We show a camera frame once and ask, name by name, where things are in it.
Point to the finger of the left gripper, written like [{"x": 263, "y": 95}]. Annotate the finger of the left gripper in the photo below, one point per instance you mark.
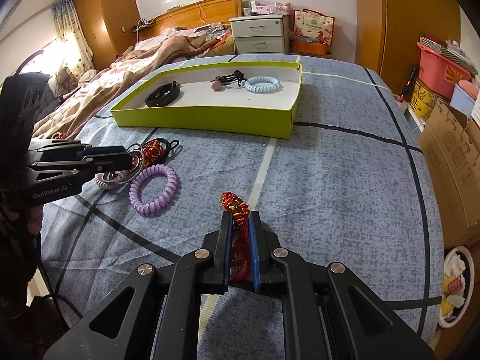
[
  {"x": 108, "y": 164},
  {"x": 101, "y": 150}
]

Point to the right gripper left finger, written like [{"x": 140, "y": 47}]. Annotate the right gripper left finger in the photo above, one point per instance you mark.
[{"x": 221, "y": 267}]

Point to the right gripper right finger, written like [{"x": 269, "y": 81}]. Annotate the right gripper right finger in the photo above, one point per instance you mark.
[{"x": 258, "y": 249}]

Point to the person's left hand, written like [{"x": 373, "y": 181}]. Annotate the person's left hand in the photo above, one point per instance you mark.
[{"x": 35, "y": 217}]

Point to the black tie with charms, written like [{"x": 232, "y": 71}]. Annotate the black tie with charms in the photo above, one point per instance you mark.
[{"x": 157, "y": 151}]

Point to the brown blanket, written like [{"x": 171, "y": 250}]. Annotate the brown blanket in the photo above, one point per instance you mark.
[{"x": 111, "y": 82}]

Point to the teddy bear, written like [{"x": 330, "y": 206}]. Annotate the teddy bear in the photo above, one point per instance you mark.
[{"x": 66, "y": 80}]

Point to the floral curtain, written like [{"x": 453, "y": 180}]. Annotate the floral curtain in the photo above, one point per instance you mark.
[{"x": 78, "y": 56}]

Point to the blue patterned bed cover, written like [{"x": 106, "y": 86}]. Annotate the blue patterned bed cover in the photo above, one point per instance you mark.
[{"x": 349, "y": 185}]

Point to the black tie with pink bead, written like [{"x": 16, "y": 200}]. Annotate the black tie with pink bead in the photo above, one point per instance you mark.
[{"x": 225, "y": 80}]

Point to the yellow-green cardboard tray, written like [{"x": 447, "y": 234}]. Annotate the yellow-green cardboard tray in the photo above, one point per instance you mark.
[{"x": 232, "y": 109}]

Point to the tall wooden wardrobe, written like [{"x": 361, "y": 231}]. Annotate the tall wooden wardrobe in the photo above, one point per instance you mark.
[{"x": 107, "y": 27}]

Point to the wooden headboard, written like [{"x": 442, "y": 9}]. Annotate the wooden headboard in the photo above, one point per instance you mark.
[{"x": 194, "y": 15}]

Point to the white drawer nightstand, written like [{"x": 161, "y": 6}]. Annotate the white drawer nightstand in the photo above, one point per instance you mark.
[{"x": 261, "y": 34}]

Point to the orange box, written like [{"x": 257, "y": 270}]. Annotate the orange box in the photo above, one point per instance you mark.
[{"x": 310, "y": 48}]

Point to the white trash bin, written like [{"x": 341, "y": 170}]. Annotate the white trash bin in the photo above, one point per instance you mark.
[{"x": 458, "y": 281}]

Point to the pink items on nightstand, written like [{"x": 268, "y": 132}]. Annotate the pink items on nightstand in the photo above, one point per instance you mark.
[{"x": 256, "y": 8}]

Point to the yellow printed tin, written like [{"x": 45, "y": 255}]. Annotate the yellow printed tin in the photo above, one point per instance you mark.
[{"x": 423, "y": 100}]

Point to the floral gift bag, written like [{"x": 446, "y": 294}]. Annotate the floral gift bag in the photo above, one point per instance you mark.
[{"x": 313, "y": 25}]

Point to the light blue storage box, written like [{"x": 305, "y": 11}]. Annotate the light blue storage box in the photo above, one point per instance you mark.
[{"x": 464, "y": 97}]

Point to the pink plastic bin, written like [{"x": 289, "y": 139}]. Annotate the pink plastic bin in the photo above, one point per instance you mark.
[{"x": 439, "y": 73}]

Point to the wooden door panel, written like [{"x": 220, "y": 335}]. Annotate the wooden door panel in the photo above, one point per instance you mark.
[{"x": 388, "y": 30}]

